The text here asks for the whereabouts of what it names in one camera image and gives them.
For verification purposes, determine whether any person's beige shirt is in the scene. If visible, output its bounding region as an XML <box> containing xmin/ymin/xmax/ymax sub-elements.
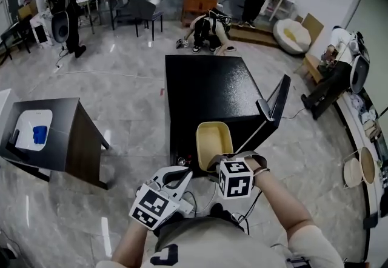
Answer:
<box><xmin>95</xmin><ymin>216</ymin><xmax>345</xmax><ymax>268</ymax></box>

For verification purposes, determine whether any person's left forearm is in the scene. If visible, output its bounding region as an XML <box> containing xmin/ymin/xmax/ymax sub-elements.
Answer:
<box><xmin>112</xmin><ymin>219</ymin><xmax>152</xmax><ymax>264</ymax></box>

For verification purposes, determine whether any blue cloth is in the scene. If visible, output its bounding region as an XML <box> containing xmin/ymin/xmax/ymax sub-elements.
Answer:
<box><xmin>32</xmin><ymin>126</ymin><xmax>49</xmax><ymax>145</ymax></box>

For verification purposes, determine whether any low wooden bench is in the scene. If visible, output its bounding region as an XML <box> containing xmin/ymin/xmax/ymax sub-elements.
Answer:
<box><xmin>295</xmin><ymin>54</ymin><xmax>327</xmax><ymax>84</ymax></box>

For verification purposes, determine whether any oval grey hanging seat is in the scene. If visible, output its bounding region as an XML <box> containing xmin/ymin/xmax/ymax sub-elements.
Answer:
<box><xmin>51</xmin><ymin>11</ymin><xmax>73</xmax><ymax>46</ymax></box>
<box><xmin>350</xmin><ymin>54</ymin><xmax>370</xmax><ymax>94</ymax></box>

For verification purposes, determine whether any black power cable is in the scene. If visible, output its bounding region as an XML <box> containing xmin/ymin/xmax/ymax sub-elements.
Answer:
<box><xmin>184</xmin><ymin>190</ymin><xmax>198</xmax><ymax>216</ymax></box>

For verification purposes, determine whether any white cabinet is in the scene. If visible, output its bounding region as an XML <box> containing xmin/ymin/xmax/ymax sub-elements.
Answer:
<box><xmin>0</xmin><ymin>88</ymin><xmax>12</xmax><ymax>122</ymax></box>

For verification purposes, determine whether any white sink basin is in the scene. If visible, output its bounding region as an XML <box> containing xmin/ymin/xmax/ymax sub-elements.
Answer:
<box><xmin>13</xmin><ymin>110</ymin><xmax>54</xmax><ymax>152</ymax></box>

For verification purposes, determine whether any orange wooden cabinet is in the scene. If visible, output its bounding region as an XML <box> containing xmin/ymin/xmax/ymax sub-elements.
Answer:
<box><xmin>181</xmin><ymin>0</ymin><xmax>221</xmax><ymax>24</ymax></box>

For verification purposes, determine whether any round white basket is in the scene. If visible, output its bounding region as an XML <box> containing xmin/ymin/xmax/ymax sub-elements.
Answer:
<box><xmin>343</xmin><ymin>157</ymin><xmax>364</xmax><ymax>190</ymax></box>

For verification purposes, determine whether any black mini fridge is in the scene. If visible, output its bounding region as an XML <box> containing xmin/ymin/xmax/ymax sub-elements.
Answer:
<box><xmin>164</xmin><ymin>54</ymin><xmax>292</xmax><ymax>178</ymax></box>

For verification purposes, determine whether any round wooden tray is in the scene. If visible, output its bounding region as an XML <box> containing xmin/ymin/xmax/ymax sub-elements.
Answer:
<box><xmin>359</xmin><ymin>146</ymin><xmax>376</xmax><ymax>185</ymax></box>

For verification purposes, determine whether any wooden step platform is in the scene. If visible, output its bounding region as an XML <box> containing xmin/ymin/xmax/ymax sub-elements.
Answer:
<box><xmin>226</xmin><ymin>22</ymin><xmax>281</xmax><ymax>48</ymax></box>

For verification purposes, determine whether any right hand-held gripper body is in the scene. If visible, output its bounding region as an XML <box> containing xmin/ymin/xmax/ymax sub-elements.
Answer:
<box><xmin>218</xmin><ymin>151</ymin><xmax>265</xmax><ymax>200</ymax></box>

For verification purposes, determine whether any black faucet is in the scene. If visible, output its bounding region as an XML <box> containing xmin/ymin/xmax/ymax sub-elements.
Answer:
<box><xmin>5</xmin><ymin>130</ymin><xmax>31</xmax><ymax>161</ymax></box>

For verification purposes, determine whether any person's right hand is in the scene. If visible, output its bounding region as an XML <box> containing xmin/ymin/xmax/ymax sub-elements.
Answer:
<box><xmin>253</xmin><ymin>159</ymin><xmax>270</xmax><ymax>176</ymax></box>

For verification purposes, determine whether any tan cardboard board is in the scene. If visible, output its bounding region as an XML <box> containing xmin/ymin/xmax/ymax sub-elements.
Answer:
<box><xmin>298</xmin><ymin>13</ymin><xmax>324</xmax><ymax>46</ymax></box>

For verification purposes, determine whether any yellow plastic tray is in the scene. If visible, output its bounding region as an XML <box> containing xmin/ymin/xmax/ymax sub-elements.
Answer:
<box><xmin>195</xmin><ymin>121</ymin><xmax>234</xmax><ymax>174</ymax></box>

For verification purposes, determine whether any white beanbag with yellow cushion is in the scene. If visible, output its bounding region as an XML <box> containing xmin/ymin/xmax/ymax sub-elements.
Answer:
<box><xmin>272</xmin><ymin>18</ymin><xmax>312</xmax><ymax>55</ymax></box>

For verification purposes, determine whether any black plastic block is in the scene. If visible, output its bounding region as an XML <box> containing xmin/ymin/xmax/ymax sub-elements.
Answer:
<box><xmin>363</xmin><ymin>215</ymin><xmax>380</xmax><ymax>230</ymax></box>

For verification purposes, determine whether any dark table with wooden side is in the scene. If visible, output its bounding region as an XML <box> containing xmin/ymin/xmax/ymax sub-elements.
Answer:
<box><xmin>0</xmin><ymin>97</ymin><xmax>110</xmax><ymax>190</ymax></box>

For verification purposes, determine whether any person's right forearm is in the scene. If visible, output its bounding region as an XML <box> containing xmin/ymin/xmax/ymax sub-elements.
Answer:
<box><xmin>253</xmin><ymin>169</ymin><xmax>318</xmax><ymax>240</ymax></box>

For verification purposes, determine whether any long black floor cable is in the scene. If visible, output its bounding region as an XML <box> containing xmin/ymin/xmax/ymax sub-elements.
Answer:
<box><xmin>281</xmin><ymin>106</ymin><xmax>307</xmax><ymax>119</ymax></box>

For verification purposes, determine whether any grey chair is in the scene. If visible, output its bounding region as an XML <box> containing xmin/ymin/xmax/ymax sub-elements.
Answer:
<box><xmin>116</xmin><ymin>0</ymin><xmax>164</xmax><ymax>41</ymax></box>

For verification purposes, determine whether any white power strip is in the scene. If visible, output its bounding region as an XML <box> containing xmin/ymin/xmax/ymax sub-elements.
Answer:
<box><xmin>178</xmin><ymin>196</ymin><xmax>195</xmax><ymax>216</ymax></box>

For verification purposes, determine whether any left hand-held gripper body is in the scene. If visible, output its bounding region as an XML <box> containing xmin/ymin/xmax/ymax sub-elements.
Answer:
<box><xmin>129</xmin><ymin>177</ymin><xmax>182</xmax><ymax>231</ymax></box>

